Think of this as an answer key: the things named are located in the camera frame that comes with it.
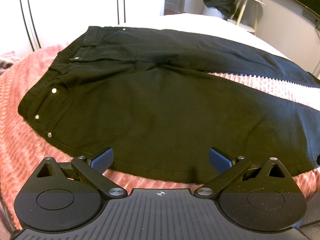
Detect black denim pants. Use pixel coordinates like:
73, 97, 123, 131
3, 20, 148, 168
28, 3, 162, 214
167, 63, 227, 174
18, 27, 319, 184

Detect purple grey pillow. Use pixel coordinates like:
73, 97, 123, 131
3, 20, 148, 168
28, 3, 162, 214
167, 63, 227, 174
0, 51, 21, 75

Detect white round side table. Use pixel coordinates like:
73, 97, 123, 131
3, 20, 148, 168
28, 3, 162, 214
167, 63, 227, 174
228, 0, 265, 35

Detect white laundry basket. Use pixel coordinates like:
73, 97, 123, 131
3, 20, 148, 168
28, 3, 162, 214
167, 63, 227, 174
201, 5, 225, 20

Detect white wardrobe with black stripes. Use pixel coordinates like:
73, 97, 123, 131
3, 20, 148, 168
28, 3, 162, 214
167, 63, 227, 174
1, 0, 165, 56

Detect black clothes pile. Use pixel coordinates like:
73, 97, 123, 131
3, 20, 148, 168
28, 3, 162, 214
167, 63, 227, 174
203, 0, 236, 17

